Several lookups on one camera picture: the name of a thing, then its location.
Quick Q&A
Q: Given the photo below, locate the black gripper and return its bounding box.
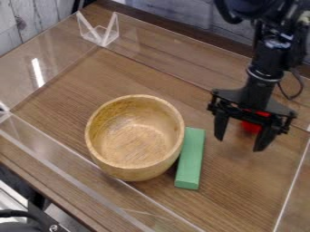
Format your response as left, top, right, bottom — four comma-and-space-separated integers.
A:
207, 90, 297, 152

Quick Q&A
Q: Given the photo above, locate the red plush fruit green stem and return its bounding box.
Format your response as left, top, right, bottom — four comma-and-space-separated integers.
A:
241, 111, 270, 134

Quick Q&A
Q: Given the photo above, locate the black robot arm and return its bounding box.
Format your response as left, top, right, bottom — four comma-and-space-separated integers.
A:
207, 0, 310, 151

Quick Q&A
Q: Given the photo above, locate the green rectangular block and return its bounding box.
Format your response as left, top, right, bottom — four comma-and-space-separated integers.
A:
174, 127, 206, 190

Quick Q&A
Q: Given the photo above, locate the wooden bowl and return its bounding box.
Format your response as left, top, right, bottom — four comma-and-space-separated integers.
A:
84, 94, 186, 181

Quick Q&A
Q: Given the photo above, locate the clear acrylic tray wall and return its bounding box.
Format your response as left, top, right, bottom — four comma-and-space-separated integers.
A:
0, 16, 310, 232

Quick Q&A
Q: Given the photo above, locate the clear acrylic corner bracket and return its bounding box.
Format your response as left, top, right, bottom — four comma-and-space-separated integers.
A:
76, 12, 120, 47

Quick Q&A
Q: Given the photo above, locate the black metal stand bracket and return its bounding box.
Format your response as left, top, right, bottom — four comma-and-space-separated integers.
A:
27, 202, 71, 232

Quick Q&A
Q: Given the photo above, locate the black cable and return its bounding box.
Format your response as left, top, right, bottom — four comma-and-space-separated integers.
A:
0, 208, 31, 219

